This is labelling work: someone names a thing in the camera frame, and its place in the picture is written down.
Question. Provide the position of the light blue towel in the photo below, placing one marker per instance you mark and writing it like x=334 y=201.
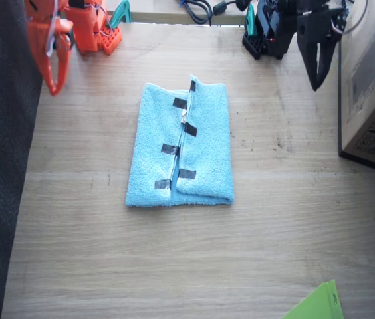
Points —
x=204 y=149

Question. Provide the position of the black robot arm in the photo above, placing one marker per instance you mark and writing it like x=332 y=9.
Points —
x=277 y=33

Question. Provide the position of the brown cardboard box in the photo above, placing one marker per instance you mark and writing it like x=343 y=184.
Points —
x=373 y=83

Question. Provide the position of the teal plastic clamp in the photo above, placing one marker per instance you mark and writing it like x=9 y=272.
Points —
x=121 y=13
x=250 y=20

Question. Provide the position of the grey felt panel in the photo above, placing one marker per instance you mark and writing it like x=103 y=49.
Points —
x=1 y=133

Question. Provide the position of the green acrylic sheet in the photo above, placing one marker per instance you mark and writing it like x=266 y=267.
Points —
x=320 y=302

